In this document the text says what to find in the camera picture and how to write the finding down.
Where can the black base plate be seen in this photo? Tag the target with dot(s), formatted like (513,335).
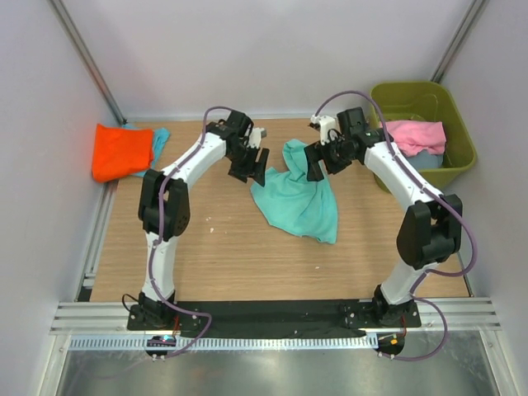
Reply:
(251,316)

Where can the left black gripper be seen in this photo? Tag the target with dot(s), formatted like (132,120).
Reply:
(255,169)

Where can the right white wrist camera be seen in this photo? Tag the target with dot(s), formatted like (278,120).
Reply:
(326,126)

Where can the light blue folded t shirt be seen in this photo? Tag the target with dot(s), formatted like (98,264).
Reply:
(161,138)

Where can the slotted cable duct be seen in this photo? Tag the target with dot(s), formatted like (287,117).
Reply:
(166,343)

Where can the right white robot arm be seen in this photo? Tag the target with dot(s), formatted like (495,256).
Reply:
(430,231)

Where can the orange folded t shirt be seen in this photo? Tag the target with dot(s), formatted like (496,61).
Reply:
(119,152)

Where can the grey blue t shirt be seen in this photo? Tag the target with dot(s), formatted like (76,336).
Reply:
(426,161)

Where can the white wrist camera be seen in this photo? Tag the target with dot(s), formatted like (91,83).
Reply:
(326,126)
(254,137)

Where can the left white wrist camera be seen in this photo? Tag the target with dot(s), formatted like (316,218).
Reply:
(254,137)

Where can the teal t shirt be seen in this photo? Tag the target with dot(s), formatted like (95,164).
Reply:
(288,201)

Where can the pink t shirt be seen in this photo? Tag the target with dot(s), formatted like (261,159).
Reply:
(414,136)

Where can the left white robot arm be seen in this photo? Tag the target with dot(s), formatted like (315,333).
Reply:
(165,209)

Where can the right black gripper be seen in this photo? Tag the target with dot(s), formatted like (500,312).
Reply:
(316,153)

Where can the olive green plastic bin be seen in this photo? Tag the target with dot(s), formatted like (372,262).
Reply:
(429,101)

